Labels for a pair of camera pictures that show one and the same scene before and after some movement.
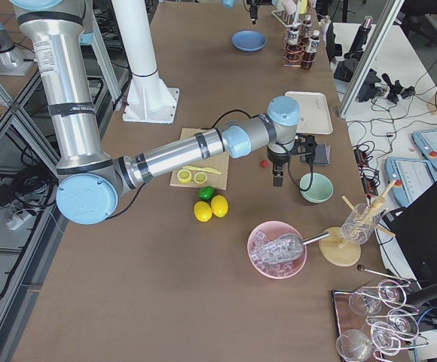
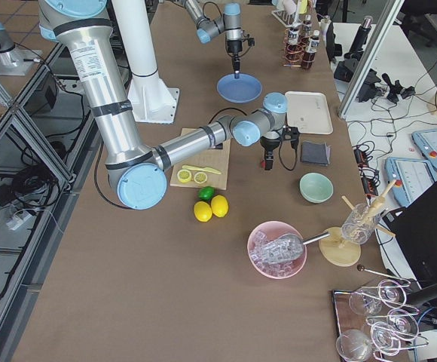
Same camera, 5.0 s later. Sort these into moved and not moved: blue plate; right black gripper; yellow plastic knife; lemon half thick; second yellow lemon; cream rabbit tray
Moved: blue plate; right black gripper
Not moved: yellow plastic knife; cream rabbit tray; lemon half thick; second yellow lemon
